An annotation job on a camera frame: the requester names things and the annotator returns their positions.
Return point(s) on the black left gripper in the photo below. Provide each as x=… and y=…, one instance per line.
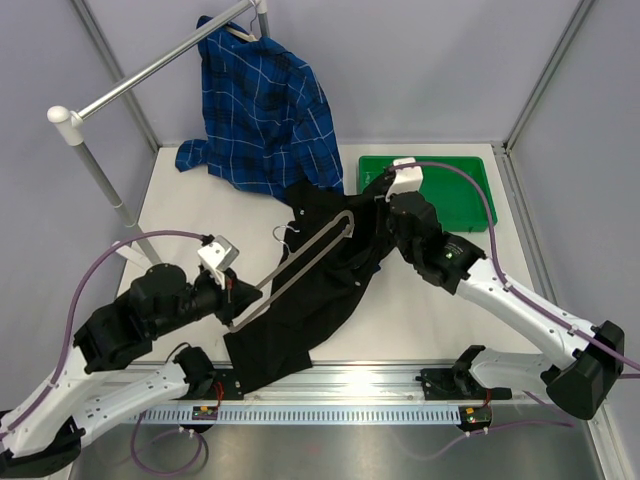
x=235, y=299

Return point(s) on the black button shirt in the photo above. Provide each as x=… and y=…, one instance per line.
x=314, y=305

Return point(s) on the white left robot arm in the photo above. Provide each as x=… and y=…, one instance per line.
x=74, y=414

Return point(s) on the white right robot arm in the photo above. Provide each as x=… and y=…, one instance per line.
x=577, y=362

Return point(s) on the blue plaid shirt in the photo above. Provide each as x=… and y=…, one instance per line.
x=267, y=121

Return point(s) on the wooden hanger of blue shirt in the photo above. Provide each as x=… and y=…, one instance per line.
x=242, y=35

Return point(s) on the green plastic tray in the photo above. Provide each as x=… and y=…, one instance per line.
x=458, y=205

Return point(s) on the silver clothes rack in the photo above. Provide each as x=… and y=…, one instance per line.
x=69, y=123

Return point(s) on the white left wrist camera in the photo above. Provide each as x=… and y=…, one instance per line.
x=217, y=257

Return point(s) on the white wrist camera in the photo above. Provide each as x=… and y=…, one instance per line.
x=407, y=177
x=217, y=257

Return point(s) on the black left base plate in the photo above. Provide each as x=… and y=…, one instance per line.
x=230, y=392

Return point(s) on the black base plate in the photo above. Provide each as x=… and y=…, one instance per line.
x=230, y=392
x=444, y=384

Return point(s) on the aluminium mounting rail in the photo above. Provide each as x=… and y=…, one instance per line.
x=331, y=383

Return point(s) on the white slotted cable duct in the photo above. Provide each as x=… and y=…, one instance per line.
x=304, y=415

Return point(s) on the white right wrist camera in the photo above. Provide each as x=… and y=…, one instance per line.
x=407, y=177

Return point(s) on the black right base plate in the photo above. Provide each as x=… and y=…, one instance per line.
x=444, y=384

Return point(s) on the aluminium frame post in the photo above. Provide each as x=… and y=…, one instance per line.
x=561, y=48

